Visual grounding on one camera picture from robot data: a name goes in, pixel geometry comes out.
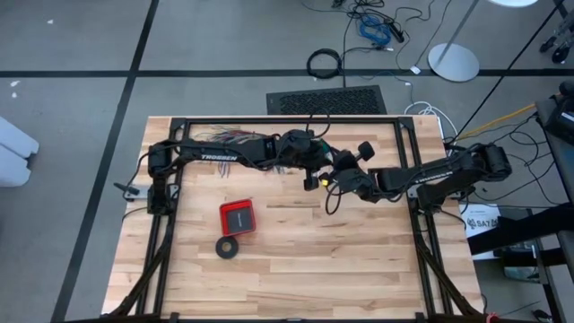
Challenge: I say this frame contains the black power strip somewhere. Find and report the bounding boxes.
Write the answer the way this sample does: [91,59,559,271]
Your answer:
[387,22,406,45]

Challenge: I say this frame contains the black thin pole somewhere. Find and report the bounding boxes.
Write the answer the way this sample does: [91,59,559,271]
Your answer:
[448,2,561,144]

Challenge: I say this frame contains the multicoloured wire bundle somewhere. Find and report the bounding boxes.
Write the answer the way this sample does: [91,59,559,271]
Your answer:
[196,125,291,179]

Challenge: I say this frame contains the white paper sign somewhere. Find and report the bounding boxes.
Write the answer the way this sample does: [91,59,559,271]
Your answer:
[459,204,502,261]

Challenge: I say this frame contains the black tape roll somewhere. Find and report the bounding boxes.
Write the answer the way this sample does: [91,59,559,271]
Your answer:
[214,235,240,260]

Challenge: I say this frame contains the black equipment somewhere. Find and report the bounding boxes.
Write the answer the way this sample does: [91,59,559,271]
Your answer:
[535,79,574,149]

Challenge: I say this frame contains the yellow floor strip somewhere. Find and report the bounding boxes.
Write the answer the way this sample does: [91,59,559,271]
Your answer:
[457,103,537,140]

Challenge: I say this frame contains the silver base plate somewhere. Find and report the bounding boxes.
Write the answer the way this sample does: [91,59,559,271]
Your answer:
[123,186,152,201]

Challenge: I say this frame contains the red and black box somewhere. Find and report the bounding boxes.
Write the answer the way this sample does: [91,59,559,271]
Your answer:
[218,198,257,238]

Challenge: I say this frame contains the black floor cable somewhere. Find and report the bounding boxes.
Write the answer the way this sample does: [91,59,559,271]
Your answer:
[331,0,443,89]

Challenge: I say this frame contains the black coiled cable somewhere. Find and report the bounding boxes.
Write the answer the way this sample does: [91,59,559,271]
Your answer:
[306,48,344,81]

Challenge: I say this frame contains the white floor cable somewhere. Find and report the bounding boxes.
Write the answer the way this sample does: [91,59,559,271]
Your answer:
[403,100,459,140]

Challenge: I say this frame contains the white foam block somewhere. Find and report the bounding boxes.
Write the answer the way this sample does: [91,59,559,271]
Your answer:
[0,116,40,188]

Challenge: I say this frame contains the black beam structure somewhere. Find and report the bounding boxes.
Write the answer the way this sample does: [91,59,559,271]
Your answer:
[465,204,574,323]

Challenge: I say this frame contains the blue floor cable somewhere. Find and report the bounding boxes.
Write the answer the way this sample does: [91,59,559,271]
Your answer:
[357,15,394,46]

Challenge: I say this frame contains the black wheeled base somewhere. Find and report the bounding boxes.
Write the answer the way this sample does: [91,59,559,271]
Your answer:
[540,24,574,64]

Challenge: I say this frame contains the grey round-base stand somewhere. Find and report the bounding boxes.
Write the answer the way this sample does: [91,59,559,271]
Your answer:
[427,0,481,83]

